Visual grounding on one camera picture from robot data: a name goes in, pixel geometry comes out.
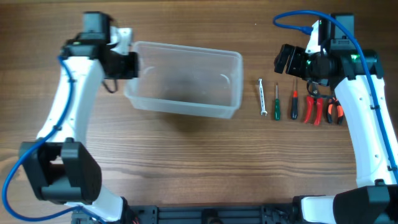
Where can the small silver wrench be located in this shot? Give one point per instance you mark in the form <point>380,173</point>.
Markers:
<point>261,97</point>

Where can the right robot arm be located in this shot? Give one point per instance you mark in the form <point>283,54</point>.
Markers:
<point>359,87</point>

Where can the orange black pliers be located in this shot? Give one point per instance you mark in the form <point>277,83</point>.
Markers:
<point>340,113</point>

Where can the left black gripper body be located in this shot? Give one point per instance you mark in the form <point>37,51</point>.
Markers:
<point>122,66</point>

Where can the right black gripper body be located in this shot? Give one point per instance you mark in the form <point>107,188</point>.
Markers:
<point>301,65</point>

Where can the black red handled screwdriver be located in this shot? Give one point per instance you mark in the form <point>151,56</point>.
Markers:
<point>294,107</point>

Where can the red handled cutters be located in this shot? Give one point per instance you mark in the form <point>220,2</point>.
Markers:
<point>313,101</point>

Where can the clear plastic container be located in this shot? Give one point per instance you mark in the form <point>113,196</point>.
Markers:
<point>186,80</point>

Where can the green handled screwdriver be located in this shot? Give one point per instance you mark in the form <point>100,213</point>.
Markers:
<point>276,104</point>

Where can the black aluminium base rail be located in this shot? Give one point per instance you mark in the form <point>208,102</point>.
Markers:
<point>258,214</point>

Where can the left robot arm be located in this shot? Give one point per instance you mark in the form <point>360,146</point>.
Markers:
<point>57,164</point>

